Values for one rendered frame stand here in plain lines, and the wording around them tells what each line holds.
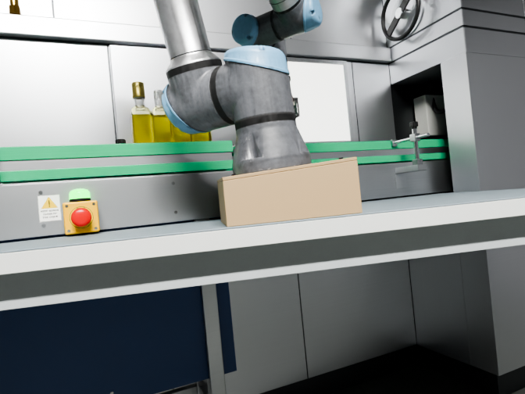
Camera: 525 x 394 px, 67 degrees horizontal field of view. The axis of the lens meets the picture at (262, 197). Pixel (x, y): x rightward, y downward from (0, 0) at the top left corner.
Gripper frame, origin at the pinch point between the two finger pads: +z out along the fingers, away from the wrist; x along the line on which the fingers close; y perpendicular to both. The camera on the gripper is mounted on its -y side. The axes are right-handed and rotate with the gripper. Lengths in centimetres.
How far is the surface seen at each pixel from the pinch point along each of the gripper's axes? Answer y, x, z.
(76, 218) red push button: 7, -53, 13
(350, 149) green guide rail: -13.1, 35.2, -1.5
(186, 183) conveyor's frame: -2.8, -27.0, 6.6
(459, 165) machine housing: -1, 75, 8
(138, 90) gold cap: -16.5, -34.5, -21.8
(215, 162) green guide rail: -4.4, -17.9, 1.3
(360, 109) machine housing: -32, 57, -21
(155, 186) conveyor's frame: -2.9, -34.8, 6.8
